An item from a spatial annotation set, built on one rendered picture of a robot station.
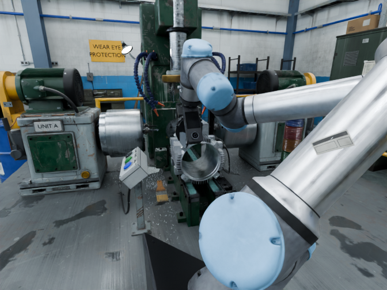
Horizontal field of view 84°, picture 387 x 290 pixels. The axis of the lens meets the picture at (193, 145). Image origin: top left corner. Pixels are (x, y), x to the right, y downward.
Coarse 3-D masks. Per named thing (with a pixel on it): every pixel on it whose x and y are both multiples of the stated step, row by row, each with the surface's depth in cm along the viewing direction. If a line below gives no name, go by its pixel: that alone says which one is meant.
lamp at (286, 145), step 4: (284, 140) 75; (288, 140) 74; (292, 140) 73; (296, 140) 73; (300, 140) 74; (284, 144) 76; (288, 144) 74; (292, 144) 74; (296, 144) 74; (284, 148) 76; (288, 148) 75; (292, 148) 74
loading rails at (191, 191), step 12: (168, 156) 128; (192, 156) 116; (168, 168) 126; (168, 180) 111; (180, 180) 89; (216, 180) 87; (180, 192) 91; (192, 192) 80; (204, 192) 92; (216, 192) 77; (192, 204) 77; (204, 204) 87; (180, 216) 82; (192, 216) 78
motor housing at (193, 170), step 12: (192, 144) 79; (180, 156) 80; (204, 156) 100; (216, 156) 88; (180, 168) 81; (192, 168) 95; (204, 168) 92; (216, 168) 86; (192, 180) 86; (204, 180) 85
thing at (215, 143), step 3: (174, 135) 95; (216, 141) 82; (213, 144) 82; (216, 144) 81; (219, 144) 82; (180, 147) 79; (183, 147) 79; (216, 147) 82; (183, 150) 79; (183, 174) 83; (216, 174) 85; (219, 174) 85; (183, 177) 82; (186, 177) 83; (216, 177) 85; (186, 180) 83
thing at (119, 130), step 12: (108, 120) 103; (120, 120) 104; (132, 120) 105; (108, 132) 101; (120, 132) 103; (132, 132) 104; (144, 132) 111; (108, 144) 103; (120, 144) 104; (132, 144) 106; (144, 144) 112; (120, 156) 111
